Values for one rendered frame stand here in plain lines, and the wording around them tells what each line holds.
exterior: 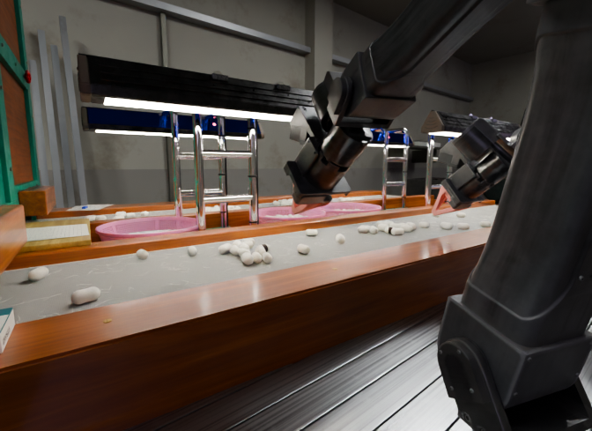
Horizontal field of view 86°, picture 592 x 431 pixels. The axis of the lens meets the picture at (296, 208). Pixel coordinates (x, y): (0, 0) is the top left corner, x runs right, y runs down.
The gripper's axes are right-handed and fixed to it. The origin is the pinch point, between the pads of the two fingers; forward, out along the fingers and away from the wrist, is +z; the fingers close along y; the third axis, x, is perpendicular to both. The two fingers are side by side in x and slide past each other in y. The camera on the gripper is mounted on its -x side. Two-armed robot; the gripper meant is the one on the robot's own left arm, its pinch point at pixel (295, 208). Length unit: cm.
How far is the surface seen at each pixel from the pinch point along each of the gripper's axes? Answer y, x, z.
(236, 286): 15.0, 11.8, -0.3
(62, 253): 36.0, -11.0, 26.8
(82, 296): 32.8, 5.7, 8.7
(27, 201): 45, -41, 51
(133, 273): 25.4, -0.4, 17.6
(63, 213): 39, -55, 79
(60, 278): 36.1, -3.2, 20.9
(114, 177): 11, -177, 208
